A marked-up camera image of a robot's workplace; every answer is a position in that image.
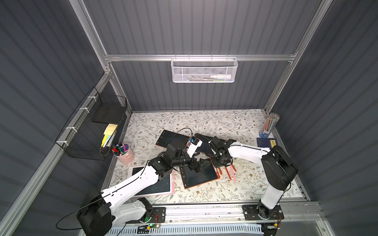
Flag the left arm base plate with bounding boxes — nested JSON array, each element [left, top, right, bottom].
[[140, 207, 166, 224]]

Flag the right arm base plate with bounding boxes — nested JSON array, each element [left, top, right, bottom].
[[242, 203, 284, 222]]

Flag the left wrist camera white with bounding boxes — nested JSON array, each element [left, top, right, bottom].
[[186, 136, 203, 158]]

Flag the dark blue notebook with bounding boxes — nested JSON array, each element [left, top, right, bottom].
[[257, 138, 277, 148]]

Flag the yellow sticky notes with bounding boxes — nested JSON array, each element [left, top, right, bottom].
[[101, 124, 118, 147]]

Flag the white wire mesh basket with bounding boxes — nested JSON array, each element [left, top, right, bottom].
[[170, 57, 238, 83]]

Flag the white marker in basket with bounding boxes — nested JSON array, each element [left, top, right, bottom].
[[210, 74, 232, 81]]

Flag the red tablet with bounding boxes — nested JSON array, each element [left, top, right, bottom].
[[156, 130, 190, 148], [196, 137, 218, 157], [180, 164, 218, 189]]

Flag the pink cup with markers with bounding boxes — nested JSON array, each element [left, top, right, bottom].
[[112, 143, 135, 165]]

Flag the black wire wall basket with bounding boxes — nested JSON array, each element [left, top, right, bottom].
[[56, 88, 128, 161]]

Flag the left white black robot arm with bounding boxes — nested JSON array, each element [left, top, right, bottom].
[[76, 145, 211, 236]]

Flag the pink white writing tablet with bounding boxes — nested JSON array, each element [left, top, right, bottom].
[[128, 165, 174, 198]]

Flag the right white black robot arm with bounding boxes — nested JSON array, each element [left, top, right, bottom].
[[207, 137, 298, 220]]

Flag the black tray in basket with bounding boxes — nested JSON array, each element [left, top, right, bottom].
[[92, 103, 125, 124]]

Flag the clear cup coloured pencils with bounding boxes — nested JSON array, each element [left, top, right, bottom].
[[259, 113, 280, 138]]

